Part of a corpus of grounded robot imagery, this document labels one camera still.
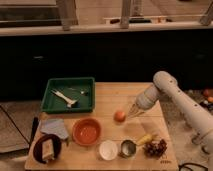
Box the green plastic tray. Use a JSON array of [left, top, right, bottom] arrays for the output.
[[41, 77, 95, 113]]

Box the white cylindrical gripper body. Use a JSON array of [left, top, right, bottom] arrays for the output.
[[136, 85, 160, 110]]

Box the white cup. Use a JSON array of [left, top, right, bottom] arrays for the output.
[[99, 140, 118, 161]]

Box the dark round plate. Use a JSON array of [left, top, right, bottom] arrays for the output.
[[33, 134, 61, 164]]

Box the yellow banana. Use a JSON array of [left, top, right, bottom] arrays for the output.
[[136, 134, 153, 146]]

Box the tan sponge block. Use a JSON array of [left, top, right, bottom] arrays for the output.
[[42, 139, 54, 161]]

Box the metal spoon in tray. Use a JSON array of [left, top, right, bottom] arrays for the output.
[[68, 87, 88, 96]]

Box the bunch of dark grapes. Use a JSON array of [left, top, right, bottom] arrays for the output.
[[143, 139, 167, 158]]

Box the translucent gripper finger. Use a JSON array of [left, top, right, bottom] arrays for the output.
[[129, 109, 145, 118], [128, 104, 139, 116]]

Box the red bowl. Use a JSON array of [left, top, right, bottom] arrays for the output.
[[72, 118, 101, 146]]

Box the black handled knife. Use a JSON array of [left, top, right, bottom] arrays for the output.
[[30, 117, 39, 146]]

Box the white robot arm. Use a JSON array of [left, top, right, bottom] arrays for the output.
[[128, 71, 213, 154]]

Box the metal cup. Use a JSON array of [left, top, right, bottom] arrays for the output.
[[120, 140, 136, 158]]

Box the blue-grey cloth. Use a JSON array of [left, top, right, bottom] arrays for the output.
[[40, 119, 69, 140]]

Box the wooden table board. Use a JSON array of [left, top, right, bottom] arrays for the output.
[[25, 83, 178, 171]]

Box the white plastic fork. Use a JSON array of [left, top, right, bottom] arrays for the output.
[[51, 90, 77, 108]]

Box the orange apple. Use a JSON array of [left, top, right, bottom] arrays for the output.
[[114, 110, 126, 122]]

